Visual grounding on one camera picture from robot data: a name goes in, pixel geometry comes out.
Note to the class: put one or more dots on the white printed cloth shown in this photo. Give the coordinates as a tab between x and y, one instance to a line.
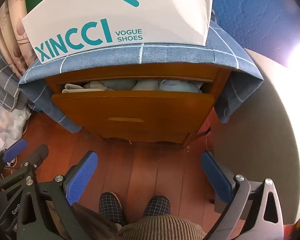
5	120

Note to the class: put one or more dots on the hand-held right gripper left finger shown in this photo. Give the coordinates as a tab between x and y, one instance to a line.
82	175

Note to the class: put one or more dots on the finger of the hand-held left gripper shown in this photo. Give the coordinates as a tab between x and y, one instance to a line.
15	148
38	155

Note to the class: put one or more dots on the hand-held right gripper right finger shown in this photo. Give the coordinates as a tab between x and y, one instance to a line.
215	177

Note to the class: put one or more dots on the blue checked cloth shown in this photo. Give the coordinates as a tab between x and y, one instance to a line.
177	52

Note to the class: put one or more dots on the plaid slipper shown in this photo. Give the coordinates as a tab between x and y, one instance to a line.
111	205
157	205

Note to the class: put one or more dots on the wooden nightstand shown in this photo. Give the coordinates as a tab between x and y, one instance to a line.
140	68

